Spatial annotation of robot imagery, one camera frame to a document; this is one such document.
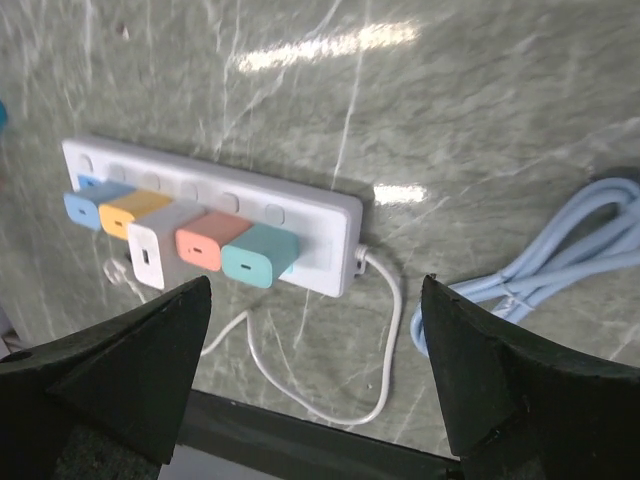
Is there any teal plug on strip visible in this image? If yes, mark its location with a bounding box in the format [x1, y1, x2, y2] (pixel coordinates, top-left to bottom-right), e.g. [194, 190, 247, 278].
[221, 224, 299, 289]

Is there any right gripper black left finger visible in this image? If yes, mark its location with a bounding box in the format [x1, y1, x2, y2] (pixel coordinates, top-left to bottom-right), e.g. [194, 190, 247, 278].
[1, 276, 211, 479]

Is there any black base bar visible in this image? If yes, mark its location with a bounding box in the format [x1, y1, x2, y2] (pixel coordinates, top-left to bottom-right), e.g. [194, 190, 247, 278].
[178, 390, 464, 479]

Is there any white adapter on strip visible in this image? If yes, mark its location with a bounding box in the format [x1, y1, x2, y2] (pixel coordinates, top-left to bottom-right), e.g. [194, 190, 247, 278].
[128, 201, 206, 291]

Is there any blue plug on strip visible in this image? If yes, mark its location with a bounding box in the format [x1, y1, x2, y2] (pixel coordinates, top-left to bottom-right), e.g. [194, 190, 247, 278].
[63, 176, 135, 231]

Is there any white power cable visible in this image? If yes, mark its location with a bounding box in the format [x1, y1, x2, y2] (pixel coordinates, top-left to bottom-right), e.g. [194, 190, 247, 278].
[102, 242, 404, 427]

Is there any blue power cable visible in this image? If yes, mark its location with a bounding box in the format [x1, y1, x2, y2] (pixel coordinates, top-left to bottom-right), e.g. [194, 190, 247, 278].
[409, 177, 640, 359]

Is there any coral plug on strip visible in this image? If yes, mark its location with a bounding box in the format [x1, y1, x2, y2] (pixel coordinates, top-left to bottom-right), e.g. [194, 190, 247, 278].
[175, 211, 253, 271]

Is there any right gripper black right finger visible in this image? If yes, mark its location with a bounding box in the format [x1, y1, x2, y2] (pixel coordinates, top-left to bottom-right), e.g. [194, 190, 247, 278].
[421, 276, 639, 479]

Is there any yellow plug on strip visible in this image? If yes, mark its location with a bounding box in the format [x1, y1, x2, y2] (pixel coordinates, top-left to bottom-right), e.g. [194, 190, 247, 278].
[98, 190, 172, 240]

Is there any white power strip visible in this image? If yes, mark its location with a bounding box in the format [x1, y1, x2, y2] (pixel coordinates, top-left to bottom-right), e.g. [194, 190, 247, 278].
[62, 136, 363, 298]

